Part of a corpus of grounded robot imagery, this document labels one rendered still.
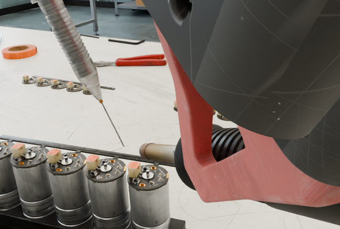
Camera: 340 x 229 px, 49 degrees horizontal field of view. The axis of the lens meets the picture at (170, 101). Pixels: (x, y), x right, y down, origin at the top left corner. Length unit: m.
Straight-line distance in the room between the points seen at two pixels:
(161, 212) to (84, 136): 0.20
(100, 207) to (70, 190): 0.02
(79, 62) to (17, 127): 0.28
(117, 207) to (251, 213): 0.11
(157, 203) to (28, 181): 0.09
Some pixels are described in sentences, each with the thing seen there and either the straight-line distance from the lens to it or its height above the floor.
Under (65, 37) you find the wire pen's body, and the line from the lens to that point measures 0.19.
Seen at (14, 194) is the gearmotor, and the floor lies 0.78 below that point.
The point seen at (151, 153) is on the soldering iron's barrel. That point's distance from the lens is 0.18.
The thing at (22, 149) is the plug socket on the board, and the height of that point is 0.82.
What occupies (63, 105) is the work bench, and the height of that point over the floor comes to 0.75.
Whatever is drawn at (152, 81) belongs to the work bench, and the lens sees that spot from 0.55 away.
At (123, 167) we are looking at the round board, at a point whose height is 0.81.
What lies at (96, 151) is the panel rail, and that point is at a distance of 0.26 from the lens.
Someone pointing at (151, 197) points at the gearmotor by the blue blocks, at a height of 0.81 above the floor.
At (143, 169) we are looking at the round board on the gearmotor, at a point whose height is 0.81.
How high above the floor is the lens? 0.94
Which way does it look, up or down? 24 degrees down
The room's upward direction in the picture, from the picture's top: 2 degrees counter-clockwise
